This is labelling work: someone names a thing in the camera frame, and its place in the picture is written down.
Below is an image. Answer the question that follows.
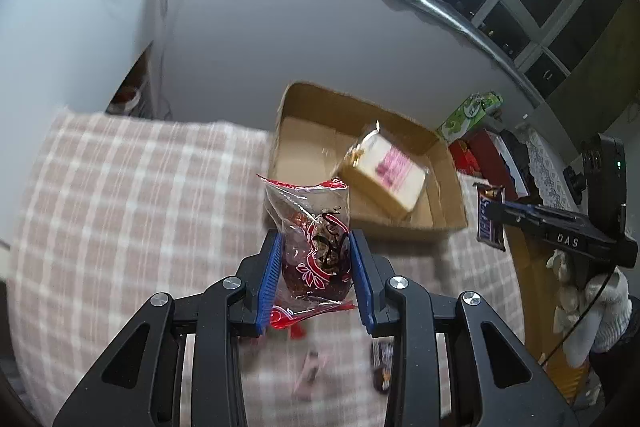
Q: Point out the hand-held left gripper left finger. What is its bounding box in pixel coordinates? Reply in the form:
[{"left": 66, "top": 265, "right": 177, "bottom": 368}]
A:
[{"left": 52, "top": 231, "right": 286, "bottom": 427}]

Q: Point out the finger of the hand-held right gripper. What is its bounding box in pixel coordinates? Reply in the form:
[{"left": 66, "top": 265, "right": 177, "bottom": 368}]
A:
[{"left": 484, "top": 199, "right": 546, "bottom": 239}]

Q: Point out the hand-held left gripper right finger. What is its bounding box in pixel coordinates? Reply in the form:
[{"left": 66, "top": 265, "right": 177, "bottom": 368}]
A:
[{"left": 348, "top": 229, "right": 581, "bottom": 427}]

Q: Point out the brown chocolate bar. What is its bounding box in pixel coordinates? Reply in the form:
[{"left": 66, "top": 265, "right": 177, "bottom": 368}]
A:
[{"left": 472, "top": 182, "right": 507, "bottom": 253}]

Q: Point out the red-printed clear snack bag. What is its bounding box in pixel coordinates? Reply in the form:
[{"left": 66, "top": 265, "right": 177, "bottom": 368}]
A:
[{"left": 256, "top": 173, "right": 358, "bottom": 338}]

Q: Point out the cardboard box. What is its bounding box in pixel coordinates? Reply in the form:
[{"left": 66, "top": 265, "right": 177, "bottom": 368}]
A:
[{"left": 265, "top": 81, "right": 469, "bottom": 244}]

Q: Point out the person's right hand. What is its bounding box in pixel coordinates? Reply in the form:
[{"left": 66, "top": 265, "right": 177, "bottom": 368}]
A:
[{"left": 546, "top": 251, "right": 632, "bottom": 365}]

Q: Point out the white lace cloth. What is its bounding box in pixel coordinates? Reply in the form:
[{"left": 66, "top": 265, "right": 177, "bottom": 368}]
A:
[{"left": 515, "top": 124, "right": 581, "bottom": 212}]

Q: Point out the red box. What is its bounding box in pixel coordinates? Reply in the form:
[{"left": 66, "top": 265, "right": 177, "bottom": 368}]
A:
[{"left": 448, "top": 129, "right": 517, "bottom": 188}]

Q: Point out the wooden furniture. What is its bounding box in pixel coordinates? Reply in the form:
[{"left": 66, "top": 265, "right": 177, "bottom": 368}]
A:
[{"left": 505, "top": 227, "right": 601, "bottom": 403}]

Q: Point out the dark chocolate bar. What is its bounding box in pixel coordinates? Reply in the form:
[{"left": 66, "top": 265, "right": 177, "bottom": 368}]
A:
[{"left": 370, "top": 341, "right": 397, "bottom": 393}]

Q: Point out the bread packet with pink label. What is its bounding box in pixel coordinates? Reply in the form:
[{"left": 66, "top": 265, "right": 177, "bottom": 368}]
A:
[{"left": 334, "top": 121, "right": 430, "bottom": 220}]

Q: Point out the pink candy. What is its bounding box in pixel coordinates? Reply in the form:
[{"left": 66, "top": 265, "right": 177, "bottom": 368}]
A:
[{"left": 292, "top": 349, "right": 328, "bottom": 400}]

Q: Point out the green tissue box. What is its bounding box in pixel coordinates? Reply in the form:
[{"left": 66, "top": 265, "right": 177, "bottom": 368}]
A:
[{"left": 436, "top": 92, "right": 503, "bottom": 145}]

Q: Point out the black cable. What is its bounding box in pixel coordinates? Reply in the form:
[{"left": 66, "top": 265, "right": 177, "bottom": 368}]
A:
[{"left": 539, "top": 267, "right": 617, "bottom": 364}]

